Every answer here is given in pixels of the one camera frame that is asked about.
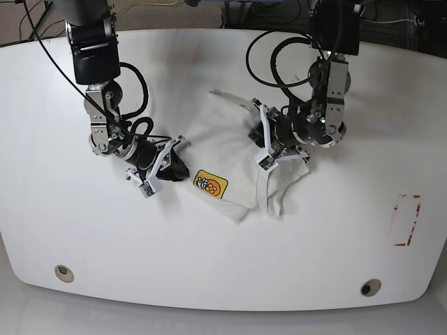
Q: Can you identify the left table cable grommet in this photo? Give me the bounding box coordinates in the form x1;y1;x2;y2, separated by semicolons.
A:
54;265;74;283

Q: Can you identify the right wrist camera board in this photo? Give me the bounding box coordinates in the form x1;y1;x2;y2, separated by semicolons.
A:
138;178;163;198

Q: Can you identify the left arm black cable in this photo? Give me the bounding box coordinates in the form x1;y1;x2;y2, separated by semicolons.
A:
245;29;329;119

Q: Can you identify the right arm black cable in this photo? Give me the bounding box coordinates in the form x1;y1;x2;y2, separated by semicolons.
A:
20;0;175;168

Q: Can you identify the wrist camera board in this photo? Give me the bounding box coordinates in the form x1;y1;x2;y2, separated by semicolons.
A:
138;178;163;198
256;152;279;173

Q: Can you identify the right table cable grommet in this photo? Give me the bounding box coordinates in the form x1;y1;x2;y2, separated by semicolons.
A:
360;278;381;297

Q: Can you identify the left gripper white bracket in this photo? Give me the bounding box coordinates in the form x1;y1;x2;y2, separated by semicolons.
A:
248;98;309;163

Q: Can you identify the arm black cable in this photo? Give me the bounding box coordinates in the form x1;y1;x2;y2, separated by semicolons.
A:
245;29;329;119
20;0;175;168

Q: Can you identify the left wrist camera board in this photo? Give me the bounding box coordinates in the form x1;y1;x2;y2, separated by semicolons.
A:
256;152;279;173

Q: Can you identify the table cable grommet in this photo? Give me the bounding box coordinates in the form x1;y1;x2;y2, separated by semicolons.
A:
360;278;381;297
54;265;74;283

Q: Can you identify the white printed t-shirt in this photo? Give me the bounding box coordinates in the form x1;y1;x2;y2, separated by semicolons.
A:
179;90;309;223

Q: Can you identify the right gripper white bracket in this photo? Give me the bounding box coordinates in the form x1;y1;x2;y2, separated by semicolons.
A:
125;136;190;185

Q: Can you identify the white cable on floor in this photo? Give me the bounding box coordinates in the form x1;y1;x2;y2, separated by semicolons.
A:
359;17;416;26

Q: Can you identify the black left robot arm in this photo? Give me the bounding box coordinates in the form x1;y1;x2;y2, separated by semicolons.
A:
249;1;361;172

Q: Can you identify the red tape rectangle marking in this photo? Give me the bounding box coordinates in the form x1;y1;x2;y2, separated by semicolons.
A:
390;194;422;247

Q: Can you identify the yellow cable on floor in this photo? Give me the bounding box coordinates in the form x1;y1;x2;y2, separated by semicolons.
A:
115;0;179;13

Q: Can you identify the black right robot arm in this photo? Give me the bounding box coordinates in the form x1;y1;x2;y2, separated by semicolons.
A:
55;1;190;186

